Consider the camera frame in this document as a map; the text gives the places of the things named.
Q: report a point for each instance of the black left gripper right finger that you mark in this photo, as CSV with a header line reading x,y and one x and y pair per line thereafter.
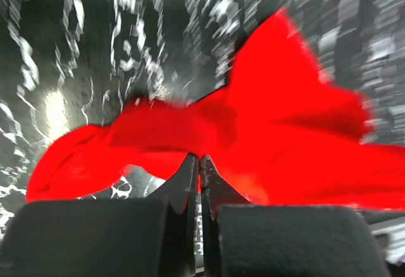
x,y
215,192

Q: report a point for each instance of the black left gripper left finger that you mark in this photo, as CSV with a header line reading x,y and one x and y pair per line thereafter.
x,y
170,224

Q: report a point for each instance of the red t shirt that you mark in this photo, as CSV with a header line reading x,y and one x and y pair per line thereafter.
x,y
280,132

